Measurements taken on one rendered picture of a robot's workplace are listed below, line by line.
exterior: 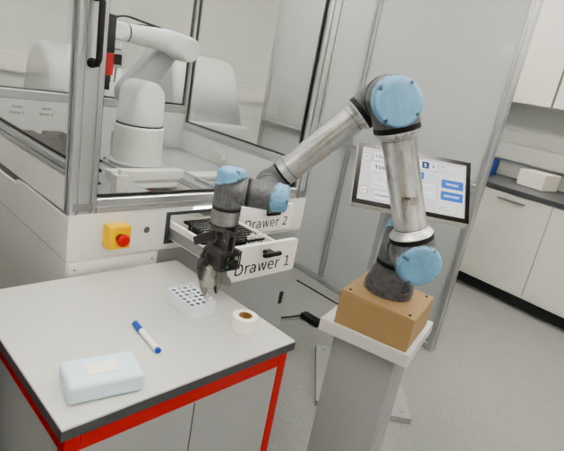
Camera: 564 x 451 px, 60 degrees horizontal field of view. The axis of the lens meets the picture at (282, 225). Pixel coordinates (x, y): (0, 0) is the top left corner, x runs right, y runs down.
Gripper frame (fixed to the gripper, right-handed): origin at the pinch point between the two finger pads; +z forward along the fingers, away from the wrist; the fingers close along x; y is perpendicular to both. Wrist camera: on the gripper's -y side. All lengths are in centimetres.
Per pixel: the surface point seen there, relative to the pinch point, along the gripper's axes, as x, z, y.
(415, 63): 191, -80, -76
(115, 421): -37.7, 10.7, 24.4
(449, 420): 135, 83, 28
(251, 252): 16.0, -7.8, -2.8
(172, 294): -7.0, 3.9, -7.2
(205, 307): -2.0, 4.2, 2.1
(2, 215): -28, 8, -93
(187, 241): 8.5, -3.7, -25.6
